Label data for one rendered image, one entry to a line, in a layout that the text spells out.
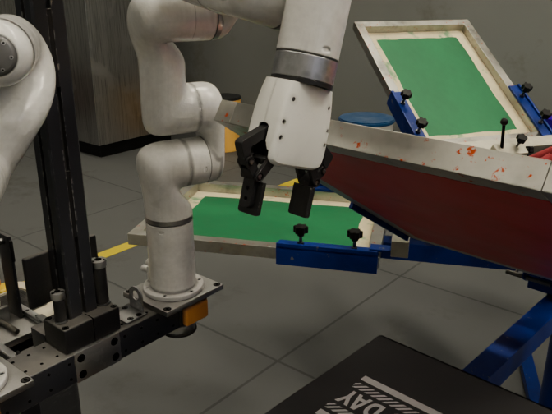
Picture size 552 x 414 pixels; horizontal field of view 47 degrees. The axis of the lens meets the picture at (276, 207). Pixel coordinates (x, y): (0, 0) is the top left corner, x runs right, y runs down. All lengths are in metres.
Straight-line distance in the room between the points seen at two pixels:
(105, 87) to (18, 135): 5.71
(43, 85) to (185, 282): 0.53
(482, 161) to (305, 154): 0.21
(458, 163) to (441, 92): 2.01
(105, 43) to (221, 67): 1.36
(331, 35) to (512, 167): 0.26
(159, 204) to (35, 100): 0.38
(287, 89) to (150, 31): 0.44
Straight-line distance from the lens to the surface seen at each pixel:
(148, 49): 1.16
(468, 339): 3.46
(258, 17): 0.80
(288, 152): 0.73
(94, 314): 1.22
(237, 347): 3.26
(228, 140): 6.69
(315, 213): 2.27
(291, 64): 0.73
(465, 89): 2.88
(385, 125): 5.44
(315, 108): 0.75
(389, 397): 1.36
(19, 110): 0.94
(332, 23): 0.74
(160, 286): 1.31
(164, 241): 1.26
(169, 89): 1.18
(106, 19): 6.62
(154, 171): 1.21
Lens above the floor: 1.75
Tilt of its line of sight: 20 degrees down
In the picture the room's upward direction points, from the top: straight up
